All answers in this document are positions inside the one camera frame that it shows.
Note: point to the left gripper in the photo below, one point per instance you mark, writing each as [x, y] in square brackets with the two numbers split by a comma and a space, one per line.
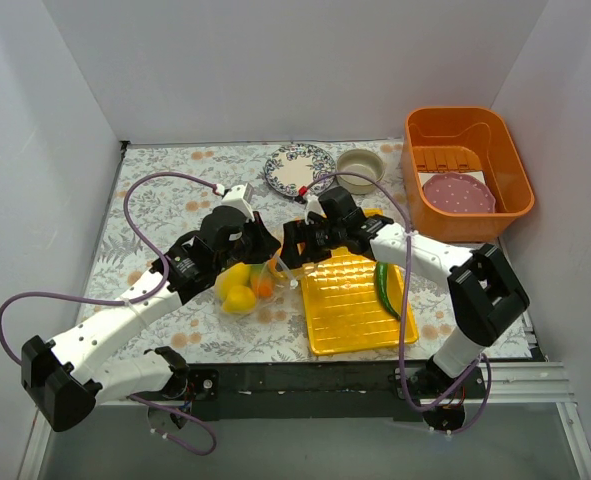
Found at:
[263, 239]

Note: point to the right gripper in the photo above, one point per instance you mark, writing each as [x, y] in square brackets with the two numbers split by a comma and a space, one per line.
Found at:
[333, 227]

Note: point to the orange mango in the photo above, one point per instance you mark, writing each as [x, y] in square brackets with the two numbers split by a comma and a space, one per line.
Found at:
[275, 268]

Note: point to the green red mango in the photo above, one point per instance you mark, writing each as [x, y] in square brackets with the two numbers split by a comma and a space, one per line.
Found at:
[259, 273]

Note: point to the clear zip top bag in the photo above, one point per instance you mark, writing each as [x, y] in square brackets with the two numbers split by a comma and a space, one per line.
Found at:
[267, 292]

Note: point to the yellow pear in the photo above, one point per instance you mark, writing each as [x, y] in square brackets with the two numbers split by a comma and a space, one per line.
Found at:
[239, 300]

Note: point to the green chili pepper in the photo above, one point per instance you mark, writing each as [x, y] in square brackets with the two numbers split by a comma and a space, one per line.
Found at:
[387, 289]

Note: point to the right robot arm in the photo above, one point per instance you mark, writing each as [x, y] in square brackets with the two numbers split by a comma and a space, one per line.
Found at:
[486, 295]

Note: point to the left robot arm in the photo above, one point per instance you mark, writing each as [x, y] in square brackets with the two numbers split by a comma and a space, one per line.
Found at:
[70, 374]

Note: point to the floral tablecloth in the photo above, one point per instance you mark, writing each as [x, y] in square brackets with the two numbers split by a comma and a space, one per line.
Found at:
[161, 193]

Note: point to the blue floral plate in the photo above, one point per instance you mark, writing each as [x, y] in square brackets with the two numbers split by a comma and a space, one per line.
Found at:
[292, 166]

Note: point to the yellow plastic tray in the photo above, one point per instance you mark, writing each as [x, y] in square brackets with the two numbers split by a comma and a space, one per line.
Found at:
[342, 312]

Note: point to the beige ceramic bowl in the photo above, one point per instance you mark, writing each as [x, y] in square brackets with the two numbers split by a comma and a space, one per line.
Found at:
[361, 168]

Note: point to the pink dotted plate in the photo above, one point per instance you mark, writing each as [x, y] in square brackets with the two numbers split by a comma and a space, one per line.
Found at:
[459, 193]

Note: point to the orange plastic basin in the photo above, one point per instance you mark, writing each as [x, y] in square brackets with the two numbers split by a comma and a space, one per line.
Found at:
[471, 146]

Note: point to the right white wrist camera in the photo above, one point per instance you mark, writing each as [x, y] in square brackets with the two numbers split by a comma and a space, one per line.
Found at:
[313, 208]

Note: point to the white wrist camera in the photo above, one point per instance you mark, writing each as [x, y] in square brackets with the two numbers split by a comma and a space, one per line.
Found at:
[239, 197]
[313, 208]

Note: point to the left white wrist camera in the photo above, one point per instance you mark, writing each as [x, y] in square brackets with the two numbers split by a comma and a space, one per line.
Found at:
[239, 197]

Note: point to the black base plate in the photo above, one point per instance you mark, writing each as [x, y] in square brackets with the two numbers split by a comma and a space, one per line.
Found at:
[356, 389]

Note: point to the aluminium rail frame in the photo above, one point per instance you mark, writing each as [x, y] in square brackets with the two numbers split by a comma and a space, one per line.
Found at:
[530, 430]

